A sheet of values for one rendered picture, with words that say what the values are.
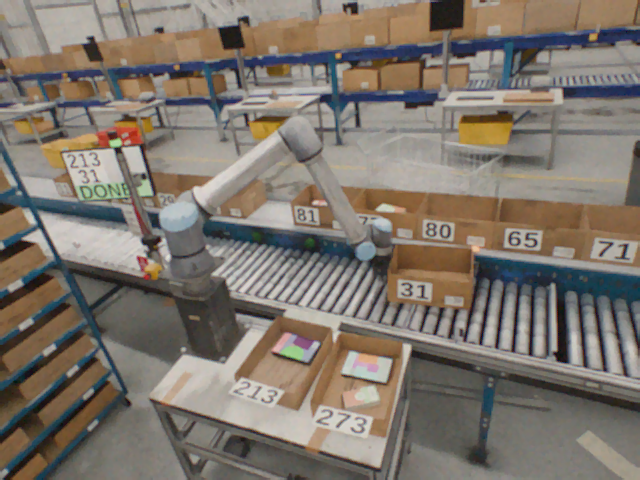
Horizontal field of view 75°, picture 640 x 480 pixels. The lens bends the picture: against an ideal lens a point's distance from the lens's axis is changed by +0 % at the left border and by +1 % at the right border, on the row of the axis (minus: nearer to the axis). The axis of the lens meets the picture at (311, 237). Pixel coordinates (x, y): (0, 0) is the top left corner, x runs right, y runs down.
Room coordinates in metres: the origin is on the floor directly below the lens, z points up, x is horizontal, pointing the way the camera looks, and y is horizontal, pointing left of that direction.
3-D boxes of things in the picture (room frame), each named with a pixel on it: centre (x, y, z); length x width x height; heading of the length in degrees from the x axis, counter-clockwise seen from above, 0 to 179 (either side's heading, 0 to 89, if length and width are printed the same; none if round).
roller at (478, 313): (1.50, -0.75, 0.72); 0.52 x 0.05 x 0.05; 151
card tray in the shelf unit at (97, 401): (1.75, 1.57, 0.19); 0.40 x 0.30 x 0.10; 152
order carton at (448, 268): (1.70, -0.57, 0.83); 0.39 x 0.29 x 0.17; 67
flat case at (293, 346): (1.38, 0.13, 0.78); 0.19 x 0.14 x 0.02; 58
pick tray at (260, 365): (1.29, 0.18, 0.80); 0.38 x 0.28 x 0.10; 151
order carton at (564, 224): (1.80, -1.16, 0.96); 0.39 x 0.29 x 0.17; 61
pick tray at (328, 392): (1.13, -0.11, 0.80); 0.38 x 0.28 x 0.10; 156
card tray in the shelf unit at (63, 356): (1.76, 1.57, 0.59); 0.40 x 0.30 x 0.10; 148
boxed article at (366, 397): (1.06, -0.10, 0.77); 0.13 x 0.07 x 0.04; 96
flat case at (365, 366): (1.21, -0.16, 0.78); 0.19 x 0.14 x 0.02; 65
